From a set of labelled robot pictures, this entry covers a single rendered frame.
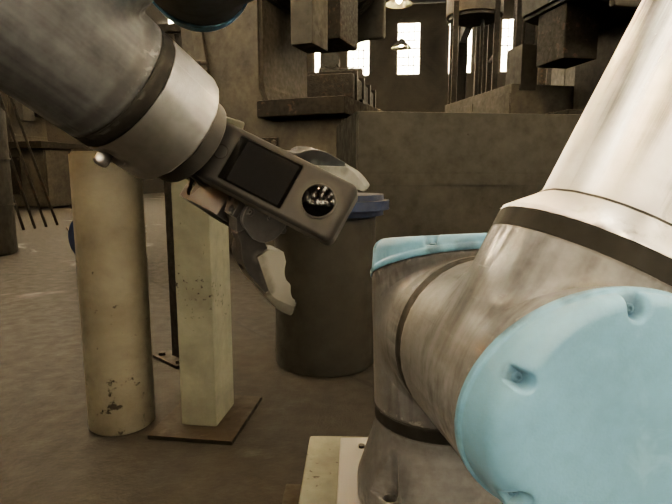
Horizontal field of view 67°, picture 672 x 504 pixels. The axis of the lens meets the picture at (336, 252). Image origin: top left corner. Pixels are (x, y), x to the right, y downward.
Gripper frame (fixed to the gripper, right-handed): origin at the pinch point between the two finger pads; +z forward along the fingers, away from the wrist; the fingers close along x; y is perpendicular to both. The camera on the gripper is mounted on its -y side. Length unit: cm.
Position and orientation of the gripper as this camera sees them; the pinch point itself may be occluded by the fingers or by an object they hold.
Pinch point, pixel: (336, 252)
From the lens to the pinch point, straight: 51.0
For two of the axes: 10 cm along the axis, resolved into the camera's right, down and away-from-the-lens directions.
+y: -7.0, -3.3, 6.4
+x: -5.1, 8.5, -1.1
